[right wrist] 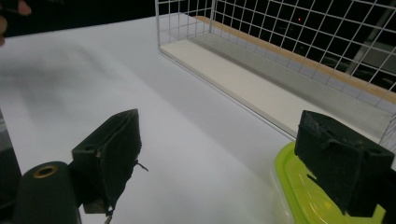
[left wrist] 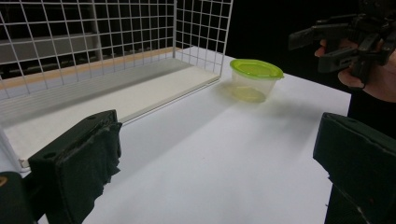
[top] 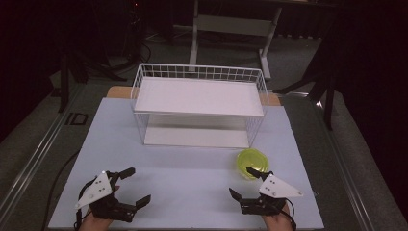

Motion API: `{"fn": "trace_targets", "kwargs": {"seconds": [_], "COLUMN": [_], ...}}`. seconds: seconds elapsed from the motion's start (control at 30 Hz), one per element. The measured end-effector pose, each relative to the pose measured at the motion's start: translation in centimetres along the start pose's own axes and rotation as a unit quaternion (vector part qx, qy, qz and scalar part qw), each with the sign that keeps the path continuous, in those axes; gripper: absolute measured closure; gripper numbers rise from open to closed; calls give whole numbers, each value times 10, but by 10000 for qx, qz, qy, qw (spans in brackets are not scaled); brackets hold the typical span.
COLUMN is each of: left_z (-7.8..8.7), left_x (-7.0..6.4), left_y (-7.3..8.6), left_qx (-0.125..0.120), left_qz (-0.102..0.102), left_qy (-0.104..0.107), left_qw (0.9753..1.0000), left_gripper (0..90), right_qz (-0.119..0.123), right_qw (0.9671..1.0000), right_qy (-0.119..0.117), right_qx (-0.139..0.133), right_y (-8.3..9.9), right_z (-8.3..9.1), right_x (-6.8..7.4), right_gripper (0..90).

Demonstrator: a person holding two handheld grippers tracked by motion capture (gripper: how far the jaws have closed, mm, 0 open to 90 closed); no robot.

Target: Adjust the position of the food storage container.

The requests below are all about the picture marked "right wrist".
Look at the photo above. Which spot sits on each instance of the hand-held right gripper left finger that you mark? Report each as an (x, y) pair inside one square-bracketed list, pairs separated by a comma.
[(116, 149)]

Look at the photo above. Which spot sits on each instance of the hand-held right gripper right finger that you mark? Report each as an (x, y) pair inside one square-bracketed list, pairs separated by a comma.
[(339, 161)]

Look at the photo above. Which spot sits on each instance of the clear container with green lid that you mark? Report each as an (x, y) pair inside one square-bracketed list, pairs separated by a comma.
[(303, 189)]

